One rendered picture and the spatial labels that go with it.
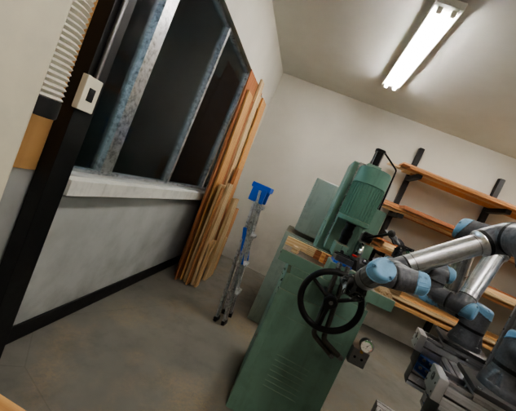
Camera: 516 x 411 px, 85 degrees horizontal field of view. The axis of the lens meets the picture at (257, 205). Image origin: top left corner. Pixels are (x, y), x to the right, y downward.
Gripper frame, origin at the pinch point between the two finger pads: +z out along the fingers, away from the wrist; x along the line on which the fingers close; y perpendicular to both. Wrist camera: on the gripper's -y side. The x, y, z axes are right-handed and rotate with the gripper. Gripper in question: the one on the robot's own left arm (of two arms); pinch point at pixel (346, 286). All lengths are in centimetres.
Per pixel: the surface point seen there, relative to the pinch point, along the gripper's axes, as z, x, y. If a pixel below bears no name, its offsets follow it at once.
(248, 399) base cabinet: 62, -15, 58
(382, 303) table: 23.2, 24.2, -7.7
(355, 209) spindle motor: 11.2, -4.2, -43.7
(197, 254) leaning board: 144, -102, -17
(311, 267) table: 22.5, -13.3, -8.8
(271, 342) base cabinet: 45, -17, 29
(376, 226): 35, 15, -54
